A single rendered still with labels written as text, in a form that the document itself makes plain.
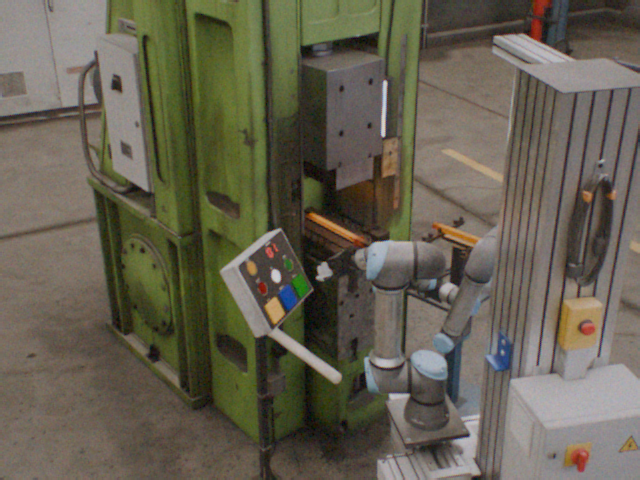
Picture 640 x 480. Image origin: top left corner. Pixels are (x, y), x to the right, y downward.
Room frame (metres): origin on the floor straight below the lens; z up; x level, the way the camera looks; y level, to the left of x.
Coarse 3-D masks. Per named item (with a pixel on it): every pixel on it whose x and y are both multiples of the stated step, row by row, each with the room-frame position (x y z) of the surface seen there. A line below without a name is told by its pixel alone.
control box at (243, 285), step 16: (272, 240) 2.75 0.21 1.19; (240, 256) 2.65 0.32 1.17; (256, 256) 2.64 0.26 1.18; (272, 256) 2.70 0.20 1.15; (288, 256) 2.77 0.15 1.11; (224, 272) 2.55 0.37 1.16; (240, 272) 2.53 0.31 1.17; (256, 272) 2.58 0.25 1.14; (288, 272) 2.72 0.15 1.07; (240, 288) 2.52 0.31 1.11; (256, 288) 2.54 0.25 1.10; (272, 288) 2.60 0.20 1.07; (240, 304) 2.52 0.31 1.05; (256, 304) 2.49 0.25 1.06; (256, 320) 2.49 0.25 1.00; (256, 336) 2.49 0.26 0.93
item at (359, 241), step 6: (312, 216) 3.35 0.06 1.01; (318, 216) 3.35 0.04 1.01; (324, 222) 3.28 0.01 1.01; (330, 222) 3.29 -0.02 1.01; (336, 228) 3.22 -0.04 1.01; (342, 234) 3.18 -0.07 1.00; (348, 234) 3.16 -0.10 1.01; (354, 234) 3.16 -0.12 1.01; (354, 240) 3.10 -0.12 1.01; (360, 240) 3.10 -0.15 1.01; (366, 240) 3.10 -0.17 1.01; (360, 246) 3.09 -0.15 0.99; (366, 246) 3.07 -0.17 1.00
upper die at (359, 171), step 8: (368, 160) 3.15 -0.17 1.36; (304, 168) 3.20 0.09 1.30; (312, 168) 3.16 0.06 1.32; (320, 168) 3.12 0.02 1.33; (336, 168) 3.04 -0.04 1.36; (344, 168) 3.07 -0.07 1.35; (352, 168) 3.10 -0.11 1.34; (360, 168) 3.12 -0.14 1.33; (368, 168) 3.15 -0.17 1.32; (312, 176) 3.16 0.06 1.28; (320, 176) 3.12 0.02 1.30; (328, 176) 3.08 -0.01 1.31; (336, 176) 3.04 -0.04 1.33; (344, 176) 3.07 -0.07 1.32; (352, 176) 3.10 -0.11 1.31; (360, 176) 3.13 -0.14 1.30; (368, 176) 3.15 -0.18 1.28; (328, 184) 3.08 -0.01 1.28; (336, 184) 3.04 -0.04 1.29; (344, 184) 3.07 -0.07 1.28
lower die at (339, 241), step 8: (304, 208) 3.45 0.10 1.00; (312, 208) 3.47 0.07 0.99; (304, 216) 3.37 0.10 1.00; (320, 216) 3.36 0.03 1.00; (328, 216) 3.38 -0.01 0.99; (304, 224) 3.30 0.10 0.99; (312, 224) 3.30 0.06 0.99; (320, 224) 3.28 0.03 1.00; (336, 224) 3.30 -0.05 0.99; (304, 232) 3.24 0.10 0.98; (312, 232) 3.24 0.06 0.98; (320, 232) 3.22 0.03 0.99; (328, 232) 3.22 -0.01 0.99; (336, 232) 3.20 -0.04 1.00; (352, 232) 3.21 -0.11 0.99; (360, 232) 3.21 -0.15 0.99; (304, 240) 3.21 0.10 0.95; (320, 240) 3.16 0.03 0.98; (336, 240) 3.14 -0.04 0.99; (344, 240) 3.14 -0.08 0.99; (352, 240) 3.12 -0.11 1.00; (368, 240) 3.16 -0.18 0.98; (320, 248) 3.12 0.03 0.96; (328, 248) 3.08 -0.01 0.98; (336, 248) 3.08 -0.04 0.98; (344, 248) 3.07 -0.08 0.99; (360, 248) 3.13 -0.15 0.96; (328, 256) 3.08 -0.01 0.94
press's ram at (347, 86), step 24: (336, 48) 3.36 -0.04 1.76; (312, 72) 3.08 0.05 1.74; (336, 72) 3.04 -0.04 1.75; (360, 72) 3.12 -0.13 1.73; (312, 96) 3.08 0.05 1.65; (336, 96) 3.04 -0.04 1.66; (360, 96) 3.12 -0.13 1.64; (312, 120) 3.08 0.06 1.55; (336, 120) 3.04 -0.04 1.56; (360, 120) 3.12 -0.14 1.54; (312, 144) 3.08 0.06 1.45; (336, 144) 3.04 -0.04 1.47; (360, 144) 3.12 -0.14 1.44
